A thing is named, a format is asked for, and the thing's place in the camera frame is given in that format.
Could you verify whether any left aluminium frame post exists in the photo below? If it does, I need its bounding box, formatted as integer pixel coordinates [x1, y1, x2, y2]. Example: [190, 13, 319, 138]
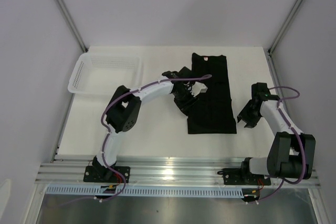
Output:
[54, 0, 88, 52]

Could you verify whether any black t-shirt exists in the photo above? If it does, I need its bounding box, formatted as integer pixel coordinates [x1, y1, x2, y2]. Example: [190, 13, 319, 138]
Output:
[187, 52, 237, 134]

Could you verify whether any white slotted cable duct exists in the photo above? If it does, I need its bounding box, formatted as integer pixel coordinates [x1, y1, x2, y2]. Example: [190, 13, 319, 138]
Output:
[46, 184, 244, 198]

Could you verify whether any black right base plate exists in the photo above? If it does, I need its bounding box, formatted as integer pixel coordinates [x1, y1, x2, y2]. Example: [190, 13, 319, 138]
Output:
[217, 168, 271, 186]

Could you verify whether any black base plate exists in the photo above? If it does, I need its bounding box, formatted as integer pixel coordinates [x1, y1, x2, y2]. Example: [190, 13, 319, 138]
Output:
[83, 166, 131, 184]
[217, 168, 271, 186]

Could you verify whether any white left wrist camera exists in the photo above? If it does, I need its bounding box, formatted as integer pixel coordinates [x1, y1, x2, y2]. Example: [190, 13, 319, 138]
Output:
[193, 82, 207, 95]

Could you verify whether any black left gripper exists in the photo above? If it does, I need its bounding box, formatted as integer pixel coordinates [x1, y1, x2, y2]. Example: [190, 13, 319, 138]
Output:
[173, 87, 200, 116]

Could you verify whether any aluminium frame post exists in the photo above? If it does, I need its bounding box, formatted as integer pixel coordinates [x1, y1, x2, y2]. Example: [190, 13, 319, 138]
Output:
[267, 0, 322, 54]
[54, 0, 88, 52]

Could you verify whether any right aluminium frame post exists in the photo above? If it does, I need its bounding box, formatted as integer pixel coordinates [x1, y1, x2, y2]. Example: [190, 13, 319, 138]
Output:
[267, 0, 322, 54]

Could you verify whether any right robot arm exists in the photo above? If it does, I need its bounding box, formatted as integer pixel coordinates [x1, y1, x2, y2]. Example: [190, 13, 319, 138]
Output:
[237, 82, 316, 184]

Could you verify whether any white plastic basket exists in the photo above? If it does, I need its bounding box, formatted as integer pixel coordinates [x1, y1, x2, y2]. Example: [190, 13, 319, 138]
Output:
[68, 52, 143, 96]

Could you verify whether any aluminium mounting rail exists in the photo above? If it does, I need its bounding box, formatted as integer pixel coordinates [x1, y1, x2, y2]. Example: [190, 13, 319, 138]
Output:
[35, 157, 321, 189]

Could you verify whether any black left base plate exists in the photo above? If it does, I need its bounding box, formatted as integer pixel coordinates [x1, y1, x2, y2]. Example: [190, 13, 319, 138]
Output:
[83, 166, 131, 184]

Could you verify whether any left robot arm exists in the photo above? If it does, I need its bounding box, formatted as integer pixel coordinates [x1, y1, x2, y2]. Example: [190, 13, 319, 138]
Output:
[92, 67, 199, 182]

